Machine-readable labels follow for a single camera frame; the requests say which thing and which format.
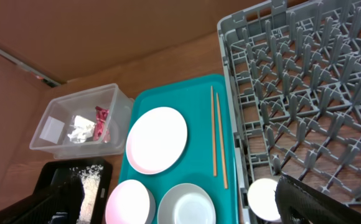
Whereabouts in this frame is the grey dish rack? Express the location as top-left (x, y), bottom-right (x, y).
top-left (217, 0), bottom-right (361, 223)

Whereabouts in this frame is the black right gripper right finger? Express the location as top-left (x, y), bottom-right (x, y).
top-left (275, 174), bottom-right (361, 224)

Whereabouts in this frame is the cream paper cup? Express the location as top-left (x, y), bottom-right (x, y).
top-left (247, 178), bottom-right (281, 223)

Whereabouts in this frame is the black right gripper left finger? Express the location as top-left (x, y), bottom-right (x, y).
top-left (0, 177), bottom-right (84, 224)

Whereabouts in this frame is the grey-white bowl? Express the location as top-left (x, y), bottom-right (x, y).
top-left (157, 183), bottom-right (216, 224)

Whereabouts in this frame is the red snack wrapper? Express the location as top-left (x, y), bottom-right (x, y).
top-left (93, 106), bottom-right (109, 141)

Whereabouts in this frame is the right wooden chopstick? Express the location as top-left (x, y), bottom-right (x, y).
top-left (216, 93), bottom-right (228, 189)

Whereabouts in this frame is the clear plastic bin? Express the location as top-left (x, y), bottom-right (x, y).
top-left (29, 83), bottom-right (134, 159)

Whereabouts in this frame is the pink bowl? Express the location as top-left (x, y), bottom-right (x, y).
top-left (105, 179), bottom-right (156, 224)

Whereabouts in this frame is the wooden chopstick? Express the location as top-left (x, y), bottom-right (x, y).
top-left (216, 93), bottom-right (228, 189)
top-left (210, 86), bottom-right (217, 177)

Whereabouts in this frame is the white round plate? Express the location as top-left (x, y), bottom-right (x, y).
top-left (126, 106), bottom-right (188, 175)

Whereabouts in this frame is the teal plastic tray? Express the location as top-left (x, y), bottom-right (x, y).
top-left (118, 74), bottom-right (239, 223)

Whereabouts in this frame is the left wooden chopstick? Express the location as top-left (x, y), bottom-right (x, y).
top-left (210, 86), bottom-right (217, 177)

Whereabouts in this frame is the black tray with rice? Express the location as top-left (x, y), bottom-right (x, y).
top-left (34, 157), bottom-right (113, 223)

